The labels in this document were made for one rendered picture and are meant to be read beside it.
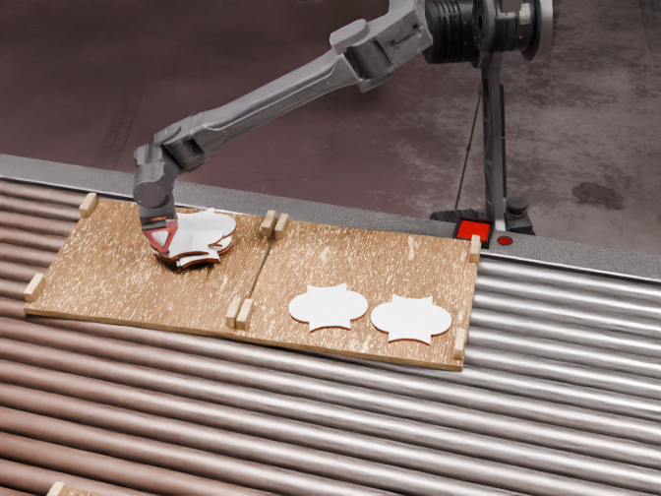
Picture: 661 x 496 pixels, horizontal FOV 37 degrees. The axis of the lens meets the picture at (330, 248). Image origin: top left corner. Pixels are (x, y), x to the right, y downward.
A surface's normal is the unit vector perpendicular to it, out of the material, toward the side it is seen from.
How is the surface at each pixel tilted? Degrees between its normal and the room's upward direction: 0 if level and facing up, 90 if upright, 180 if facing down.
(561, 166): 0
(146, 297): 0
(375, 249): 0
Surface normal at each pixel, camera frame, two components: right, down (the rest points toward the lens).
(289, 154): -0.02, -0.78
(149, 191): 0.12, 0.62
